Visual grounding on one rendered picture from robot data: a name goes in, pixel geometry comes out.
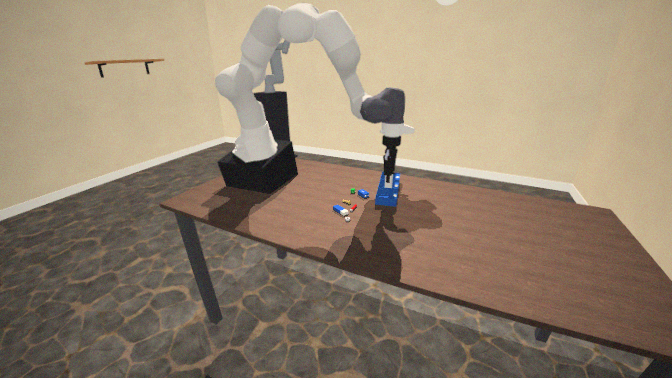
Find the blue three-compartment bin rack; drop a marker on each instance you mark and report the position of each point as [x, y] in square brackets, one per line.
[387, 196]

